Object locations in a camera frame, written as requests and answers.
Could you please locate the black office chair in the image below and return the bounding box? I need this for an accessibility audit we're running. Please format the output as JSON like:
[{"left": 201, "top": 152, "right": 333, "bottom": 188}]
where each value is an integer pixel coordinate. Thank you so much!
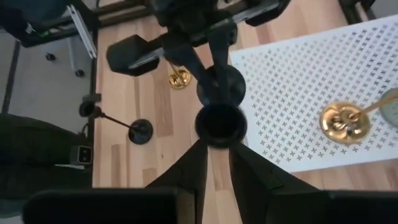
[{"left": 0, "top": 113, "right": 93, "bottom": 218}]

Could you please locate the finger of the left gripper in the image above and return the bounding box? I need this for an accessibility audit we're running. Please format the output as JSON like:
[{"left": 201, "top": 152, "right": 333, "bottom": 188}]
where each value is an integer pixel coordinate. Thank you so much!
[
  {"left": 207, "top": 29, "right": 233, "bottom": 101},
  {"left": 162, "top": 41, "right": 213, "bottom": 95}
]

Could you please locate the white perforated metal stand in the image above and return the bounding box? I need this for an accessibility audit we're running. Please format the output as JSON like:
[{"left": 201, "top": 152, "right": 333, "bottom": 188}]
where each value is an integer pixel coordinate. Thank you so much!
[{"left": 229, "top": 14, "right": 398, "bottom": 174}]

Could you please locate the tall gold candlestick holder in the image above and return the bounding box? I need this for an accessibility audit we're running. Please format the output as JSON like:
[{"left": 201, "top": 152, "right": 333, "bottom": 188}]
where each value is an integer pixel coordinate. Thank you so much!
[{"left": 319, "top": 91, "right": 398, "bottom": 145}]

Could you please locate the short gold candlestick holder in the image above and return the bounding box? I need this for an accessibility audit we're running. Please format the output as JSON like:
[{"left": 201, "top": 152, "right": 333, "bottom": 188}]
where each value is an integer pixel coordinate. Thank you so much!
[{"left": 167, "top": 62, "right": 192, "bottom": 91}]

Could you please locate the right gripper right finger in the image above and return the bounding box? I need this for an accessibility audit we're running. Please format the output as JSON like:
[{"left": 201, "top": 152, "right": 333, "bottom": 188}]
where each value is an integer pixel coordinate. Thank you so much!
[{"left": 229, "top": 142, "right": 330, "bottom": 224}]

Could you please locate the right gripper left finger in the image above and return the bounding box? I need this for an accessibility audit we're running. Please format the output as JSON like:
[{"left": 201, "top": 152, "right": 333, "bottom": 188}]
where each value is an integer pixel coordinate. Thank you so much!
[{"left": 145, "top": 139, "right": 209, "bottom": 224}]

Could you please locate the black rolling cart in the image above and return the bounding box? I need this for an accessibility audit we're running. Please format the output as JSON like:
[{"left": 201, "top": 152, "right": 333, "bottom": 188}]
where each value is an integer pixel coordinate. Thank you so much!
[{"left": 0, "top": 0, "right": 98, "bottom": 78}]

